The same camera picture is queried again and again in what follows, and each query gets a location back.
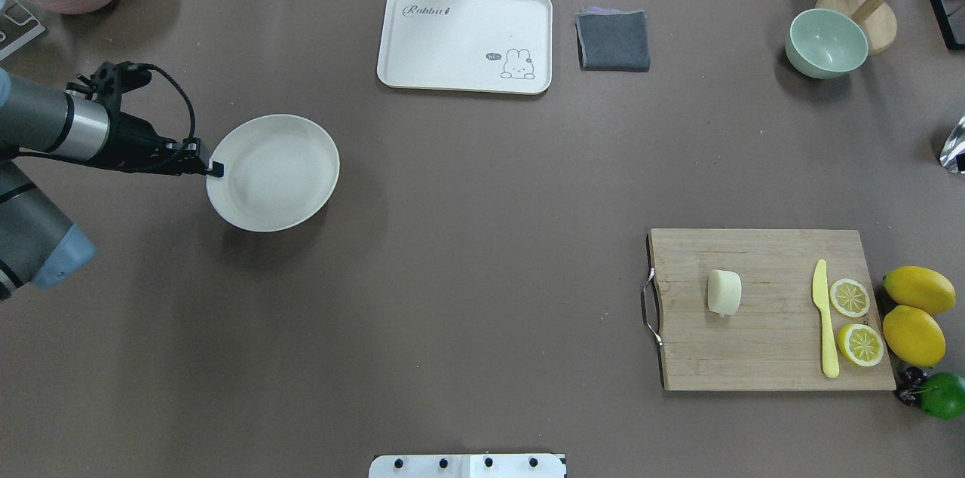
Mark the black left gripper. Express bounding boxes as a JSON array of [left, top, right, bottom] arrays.
[[66, 62, 226, 178]]

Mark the cream round plate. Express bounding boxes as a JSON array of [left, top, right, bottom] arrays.
[[206, 114, 340, 233]]

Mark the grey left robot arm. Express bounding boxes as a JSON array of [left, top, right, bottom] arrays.
[[1, 62, 226, 299]]

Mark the cream rabbit serving tray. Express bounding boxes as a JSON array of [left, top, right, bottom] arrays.
[[376, 0, 553, 94]]

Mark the folded grey cloth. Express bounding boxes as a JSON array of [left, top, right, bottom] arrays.
[[575, 7, 651, 72]]

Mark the bamboo cutting board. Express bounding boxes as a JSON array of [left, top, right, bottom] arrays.
[[648, 228, 896, 391]]

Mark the mint green bowl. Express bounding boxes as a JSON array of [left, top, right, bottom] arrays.
[[785, 8, 869, 79]]

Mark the yellow plastic knife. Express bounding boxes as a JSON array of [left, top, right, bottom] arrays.
[[810, 259, 840, 378]]

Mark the lemon half upper slice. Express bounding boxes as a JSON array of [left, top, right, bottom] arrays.
[[829, 278, 872, 319]]

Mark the lemon half slice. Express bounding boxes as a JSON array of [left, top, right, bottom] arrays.
[[829, 278, 872, 319], [835, 323, 887, 367]]

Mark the lemon half lower slice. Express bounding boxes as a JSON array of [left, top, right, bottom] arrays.
[[835, 323, 887, 367]]

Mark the whole yellow lemon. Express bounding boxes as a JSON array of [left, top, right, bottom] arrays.
[[882, 304, 945, 368], [883, 265, 956, 314]]

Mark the dark grapes bunch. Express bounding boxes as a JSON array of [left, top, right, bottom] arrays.
[[893, 366, 930, 407]]

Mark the shiny foil object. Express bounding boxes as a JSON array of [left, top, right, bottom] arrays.
[[938, 116, 965, 175]]

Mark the green lime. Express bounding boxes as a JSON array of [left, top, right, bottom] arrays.
[[920, 372, 964, 419]]

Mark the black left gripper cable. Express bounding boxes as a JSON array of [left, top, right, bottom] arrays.
[[128, 63, 198, 151]]

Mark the metal bracket plate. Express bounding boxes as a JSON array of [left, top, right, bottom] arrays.
[[0, 0, 46, 61]]

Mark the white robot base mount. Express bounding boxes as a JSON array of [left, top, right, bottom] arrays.
[[368, 452, 568, 477]]

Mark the black frame at edge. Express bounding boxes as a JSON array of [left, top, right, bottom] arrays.
[[930, 0, 964, 50]]

